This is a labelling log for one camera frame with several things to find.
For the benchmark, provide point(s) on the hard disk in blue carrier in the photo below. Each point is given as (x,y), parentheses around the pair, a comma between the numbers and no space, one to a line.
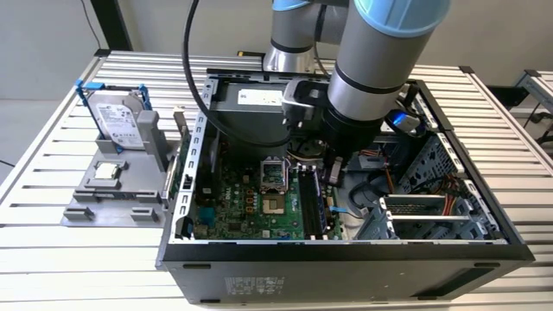
(116,120)

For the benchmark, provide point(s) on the black RAM slot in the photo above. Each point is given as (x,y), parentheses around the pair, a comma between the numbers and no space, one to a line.
(309,207)
(304,204)

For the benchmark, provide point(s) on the grey metal disk bay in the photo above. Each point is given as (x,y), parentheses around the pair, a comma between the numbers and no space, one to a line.
(432,217)

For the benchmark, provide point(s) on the grey parts rack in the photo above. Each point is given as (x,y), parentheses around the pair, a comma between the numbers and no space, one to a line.
(143,181)

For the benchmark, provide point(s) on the black table corner cap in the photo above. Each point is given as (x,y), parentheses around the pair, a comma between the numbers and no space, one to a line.
(103,52)
(466,69)

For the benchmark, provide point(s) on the bare RAM stick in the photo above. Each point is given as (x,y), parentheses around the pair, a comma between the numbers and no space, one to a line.
(115,195)

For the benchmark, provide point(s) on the yellow tipped black bar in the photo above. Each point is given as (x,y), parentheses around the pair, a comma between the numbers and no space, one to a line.
(240,53)

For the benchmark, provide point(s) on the green graphics card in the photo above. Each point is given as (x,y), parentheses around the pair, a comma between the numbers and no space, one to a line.
(183,145)

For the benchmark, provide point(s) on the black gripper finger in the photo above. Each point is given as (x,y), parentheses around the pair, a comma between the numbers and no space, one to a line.
(337,171)

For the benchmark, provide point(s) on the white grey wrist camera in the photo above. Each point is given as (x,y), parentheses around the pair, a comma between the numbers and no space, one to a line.
(405,124)

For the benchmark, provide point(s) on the silver CPU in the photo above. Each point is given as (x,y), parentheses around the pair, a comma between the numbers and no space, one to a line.
(105,171)

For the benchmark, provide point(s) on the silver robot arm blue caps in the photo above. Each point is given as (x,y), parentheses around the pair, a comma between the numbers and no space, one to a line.
(372,64)

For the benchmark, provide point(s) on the black rectangular box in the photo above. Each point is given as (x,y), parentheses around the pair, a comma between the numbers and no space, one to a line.
(509,95)

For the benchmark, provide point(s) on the black metal post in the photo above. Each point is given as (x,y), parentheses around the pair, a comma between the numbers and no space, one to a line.
(112,26)

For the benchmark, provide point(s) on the green motherboard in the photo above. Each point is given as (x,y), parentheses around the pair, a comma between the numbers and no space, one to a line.
(233,220)

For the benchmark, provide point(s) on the CPU socket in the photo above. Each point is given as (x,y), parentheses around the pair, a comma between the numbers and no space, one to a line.
(273,203)

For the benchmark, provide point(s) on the black open PC case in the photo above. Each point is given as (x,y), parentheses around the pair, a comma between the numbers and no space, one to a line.
(302,278)

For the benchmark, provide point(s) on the black round cooler fan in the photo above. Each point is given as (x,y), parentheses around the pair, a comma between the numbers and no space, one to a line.
(308,150)

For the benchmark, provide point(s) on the grey power supply unit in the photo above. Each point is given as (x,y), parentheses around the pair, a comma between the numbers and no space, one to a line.
(241,123)

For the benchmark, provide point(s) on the aluminium frame side table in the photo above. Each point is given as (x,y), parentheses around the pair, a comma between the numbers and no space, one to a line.
(540,81)

